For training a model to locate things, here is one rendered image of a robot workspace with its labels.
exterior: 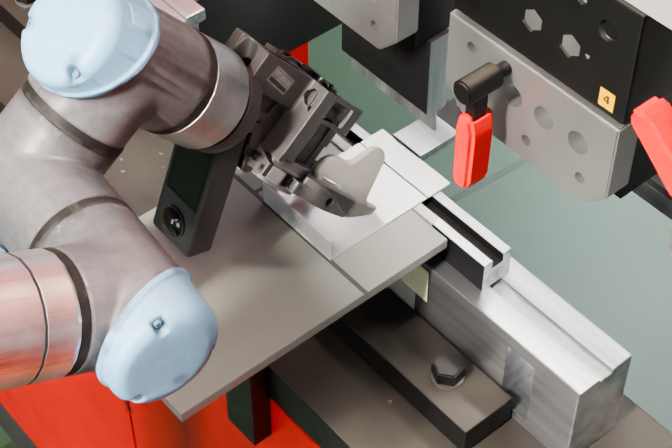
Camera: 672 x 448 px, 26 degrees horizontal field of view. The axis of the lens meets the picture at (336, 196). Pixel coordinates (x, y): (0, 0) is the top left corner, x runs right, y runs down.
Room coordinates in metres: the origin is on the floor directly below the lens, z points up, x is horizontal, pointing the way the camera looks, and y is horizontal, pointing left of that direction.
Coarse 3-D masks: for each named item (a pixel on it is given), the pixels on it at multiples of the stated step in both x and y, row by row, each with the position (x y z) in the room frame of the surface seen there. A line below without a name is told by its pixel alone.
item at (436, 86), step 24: (360, 48) 0.87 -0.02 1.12; (384, 48) 0.85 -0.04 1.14; (408, 48) 0.83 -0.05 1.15; (432, 48) 0.81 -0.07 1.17; (360, 72) 0.89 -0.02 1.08; (384, 72) 0.85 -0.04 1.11; (408, 72) 0.83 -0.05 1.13; (432, 72) 0.82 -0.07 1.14; (408, 96) 0.83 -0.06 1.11; (432, 96) 0.82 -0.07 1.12; (432, 120) 0.82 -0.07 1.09
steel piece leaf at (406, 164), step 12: (384, 132) 0.90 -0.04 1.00; (372, 144) 0.89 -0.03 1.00; (384, 144) 0.89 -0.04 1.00; (396, 144) 0.89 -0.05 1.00; (396, 156) 0.87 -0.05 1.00; (408, 156) 0.87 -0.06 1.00; (396, 168) 0.86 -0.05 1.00; (408, 168) 0.86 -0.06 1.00; (420, 168) 0.86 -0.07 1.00; (408, 180) 0.84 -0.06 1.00; (420, 180) 0.84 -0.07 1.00; (432, 180) 0.84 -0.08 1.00; (444, 180) 0.84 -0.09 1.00; (420, 192) 0.83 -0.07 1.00; (432, 192) 0.83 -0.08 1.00
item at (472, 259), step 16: (352, 128) 0.91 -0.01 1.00; (352, 144) 0.90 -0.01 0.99; (432, 208) 0.82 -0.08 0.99; (448, 208) 0.81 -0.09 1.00; (432, 224) 0.80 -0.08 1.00; (448, 224) 0.80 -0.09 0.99; (464, 224) 0.80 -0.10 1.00; (480, 224) 0.79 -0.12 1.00; (448, 240) 0.78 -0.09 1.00; (464, 240) 0.78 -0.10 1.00; (480, 240) 0.78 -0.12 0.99; (496, 240) 0.78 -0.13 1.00; (448, 256) 0.78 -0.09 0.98; (464, 256) 0.77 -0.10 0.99; (480, 256) 0.76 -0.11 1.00; (496, 256) 0.77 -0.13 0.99; (464, 272) 0.77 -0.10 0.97; (480, 272) 0.75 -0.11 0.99; (496, 272) 0.76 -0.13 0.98; (480, 288) 0.75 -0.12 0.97
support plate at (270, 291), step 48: (240, 192) 0.83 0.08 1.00; (240, 240) 0.78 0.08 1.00; (288, 240) 0.78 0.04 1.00; (384, 240) 0.78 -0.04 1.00; (432, 240) 0.78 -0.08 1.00; (240, 288) 0.73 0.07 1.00; (288, 288) 0.73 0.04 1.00; (336, 288) 0.73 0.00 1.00; (384, 288) 0.74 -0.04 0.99; (240, 336) 0.68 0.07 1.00; (288, 336) 0.68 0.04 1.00; (192, 384) 0.64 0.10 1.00
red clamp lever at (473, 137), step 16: (496, 64) 0.71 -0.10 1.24; (464, 80) 0.69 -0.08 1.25; (480, 80) 0.69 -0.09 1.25; (496, 80) 0.69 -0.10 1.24; (464, 96) 0.68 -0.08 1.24; (480, 96) 0.68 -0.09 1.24; (464, 112) 0.70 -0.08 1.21; (480, 112) 0.69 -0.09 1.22; (464, 128) 0.69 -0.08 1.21; (480, 128) 0.69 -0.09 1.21; (464, 144) 0.69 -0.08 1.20; (480, 144) 0.69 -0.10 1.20; (464, 160) 0.68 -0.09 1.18; (480, 160) 0.69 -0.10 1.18; (464, 176) 0.68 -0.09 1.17; (480, 176) 0.69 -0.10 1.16
